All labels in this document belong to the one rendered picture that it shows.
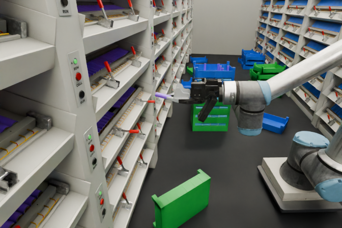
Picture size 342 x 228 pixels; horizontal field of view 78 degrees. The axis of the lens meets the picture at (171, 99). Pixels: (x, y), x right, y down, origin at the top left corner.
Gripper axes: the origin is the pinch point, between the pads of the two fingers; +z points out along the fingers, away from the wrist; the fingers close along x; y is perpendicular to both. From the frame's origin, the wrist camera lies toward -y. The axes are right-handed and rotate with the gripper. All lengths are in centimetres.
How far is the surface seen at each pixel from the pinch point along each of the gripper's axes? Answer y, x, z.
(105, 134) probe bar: -6.3, 17.4, 21.1
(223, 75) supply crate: -16, -82, -28
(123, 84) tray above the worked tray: 9.0, 8.2, 15.3
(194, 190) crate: -47.7, 0.5, -8.8
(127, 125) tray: -10.0, 5.2, 17.4
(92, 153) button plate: -0.9, 35.1, 15.6
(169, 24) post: 21, -100, 14
